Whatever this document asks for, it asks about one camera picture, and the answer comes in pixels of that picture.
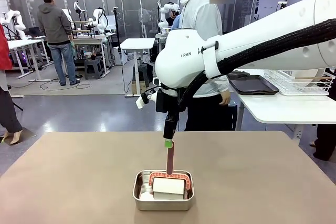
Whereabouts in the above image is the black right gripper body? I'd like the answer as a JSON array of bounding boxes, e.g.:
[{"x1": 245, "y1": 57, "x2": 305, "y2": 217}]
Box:
[{"x1": 155, "y1": 89, "x2": 187, "y2": 114}]

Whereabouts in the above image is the pink lint roller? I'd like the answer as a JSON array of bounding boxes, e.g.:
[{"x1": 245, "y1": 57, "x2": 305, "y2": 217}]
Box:
[{"x1": 148, "y1": 141, "x2": 192, "y2": 200}]

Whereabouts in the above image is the dark grey serving tray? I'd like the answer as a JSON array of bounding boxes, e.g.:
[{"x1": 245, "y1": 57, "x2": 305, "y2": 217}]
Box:
[{"x1": 226, "y1": 71, "x2": 280, "y2": 96}]

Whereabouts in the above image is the white round plate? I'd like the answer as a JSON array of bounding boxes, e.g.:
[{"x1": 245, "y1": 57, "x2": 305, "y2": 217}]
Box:
[{"x1": 293, "y1": 69, "x2": 328, "y2": 88}]

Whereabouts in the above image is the person's right forearm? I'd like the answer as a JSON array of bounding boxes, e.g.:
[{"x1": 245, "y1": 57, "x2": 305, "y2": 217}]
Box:
[{"x1": 215, "y1": 74, "x2": 230, "y2": 94}]

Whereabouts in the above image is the flat floor board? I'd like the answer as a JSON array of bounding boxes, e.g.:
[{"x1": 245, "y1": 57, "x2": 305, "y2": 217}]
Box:
[{"x1": 0, "y1": 126, "x2": 38, "y2": 145}]

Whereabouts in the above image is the person's right hand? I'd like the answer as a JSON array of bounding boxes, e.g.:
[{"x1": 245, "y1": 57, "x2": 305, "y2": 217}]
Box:
[{"x1": 219, "y1": 90, "x2": 232, "y2": 106}]

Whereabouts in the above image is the cardboard box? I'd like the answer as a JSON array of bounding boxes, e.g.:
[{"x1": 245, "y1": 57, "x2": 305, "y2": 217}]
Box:
[{"x1": 131, "y1": 79, "x2": 146, "y2": 95}]

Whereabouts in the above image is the dark stool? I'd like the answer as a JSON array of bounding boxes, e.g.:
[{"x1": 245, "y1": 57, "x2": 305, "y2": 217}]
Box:
[{"x1": 132, "y1": 62, "x2": 154, "y2": 88}]

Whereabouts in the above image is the white standing desk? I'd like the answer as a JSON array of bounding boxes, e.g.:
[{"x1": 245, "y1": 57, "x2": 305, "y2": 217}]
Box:
[{"x1": 120, "y1": 37, "x2": 156, "y2": 98}]

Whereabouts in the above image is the stainless steel rectangular container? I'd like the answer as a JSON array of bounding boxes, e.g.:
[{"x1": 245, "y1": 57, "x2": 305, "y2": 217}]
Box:
[{"x1": 132, "y1": 170, "x2": 195, "y2": 211}]

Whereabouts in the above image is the seated person with headset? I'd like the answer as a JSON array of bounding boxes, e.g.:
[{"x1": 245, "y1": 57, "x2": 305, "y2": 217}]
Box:
[{"x1": 165, "y1": 8, "x2": 183, "y2": 29}]

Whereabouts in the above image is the black plastic stool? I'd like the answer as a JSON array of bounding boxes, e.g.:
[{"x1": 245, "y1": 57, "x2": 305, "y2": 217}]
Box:
[{"x1": 83, "y1": 57, "x2": 103, "y2": 80}]

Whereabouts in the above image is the black tripod pole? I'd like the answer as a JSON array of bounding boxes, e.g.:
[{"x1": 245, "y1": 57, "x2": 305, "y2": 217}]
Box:
[{"x1": 112, "y1": 6, "x2": 124, "y2": 51}]

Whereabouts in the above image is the person in white hoodie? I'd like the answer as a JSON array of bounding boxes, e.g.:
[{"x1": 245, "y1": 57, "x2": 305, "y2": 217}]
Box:
[{"x1": 180, "y1": 0, "x2": 245, "y2": 132}]

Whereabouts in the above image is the light wooden workbench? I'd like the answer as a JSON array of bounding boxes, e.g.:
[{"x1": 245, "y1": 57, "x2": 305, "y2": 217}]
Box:
[{"x1": 72, "y1": 31, "x2": 116, "y2": 75}]

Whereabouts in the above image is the large white table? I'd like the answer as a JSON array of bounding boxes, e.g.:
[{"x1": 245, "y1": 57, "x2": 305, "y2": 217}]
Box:
[{"x1": 227, "y1": 68, "x2": 336, "y2": 138}]

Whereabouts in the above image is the man in grey hoodie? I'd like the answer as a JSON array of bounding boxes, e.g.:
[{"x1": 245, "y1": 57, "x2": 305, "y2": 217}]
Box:
[{"x1": 37, "y1": 0, "x2": 81, "y2": 87}]

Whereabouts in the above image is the person in black clothes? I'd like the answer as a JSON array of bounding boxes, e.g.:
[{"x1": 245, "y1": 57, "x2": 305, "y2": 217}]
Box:
[{"x1": 312, "y1": 123, "x2": 336, "y2": 162}]

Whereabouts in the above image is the white lab table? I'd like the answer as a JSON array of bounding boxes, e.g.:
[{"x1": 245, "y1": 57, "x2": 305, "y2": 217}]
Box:
[{"x1": 7, "y1": 39, "x2": 52, "y2": 82}]

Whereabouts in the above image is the mannequin in red top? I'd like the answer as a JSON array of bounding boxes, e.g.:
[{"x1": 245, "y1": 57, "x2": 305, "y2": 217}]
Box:
[{"x1": 0, "y1": 0, "x2": 24, "y2": 145}]

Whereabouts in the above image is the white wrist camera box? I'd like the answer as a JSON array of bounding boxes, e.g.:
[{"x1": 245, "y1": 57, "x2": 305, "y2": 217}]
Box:
[{"x1": 135, "y1": 92, "x2": 158, "y2": 110}]

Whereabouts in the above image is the white wire dish rack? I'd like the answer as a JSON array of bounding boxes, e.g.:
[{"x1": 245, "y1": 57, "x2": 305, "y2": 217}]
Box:
[{"x1": 263, "y1": 69, "x2": 336, "y2": 97}]

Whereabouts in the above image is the black braided cable conduit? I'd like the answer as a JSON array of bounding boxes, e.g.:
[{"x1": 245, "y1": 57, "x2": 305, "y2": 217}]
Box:
[{"x1": 178, "y1": 18, "x2": 336, "y2": 109}]

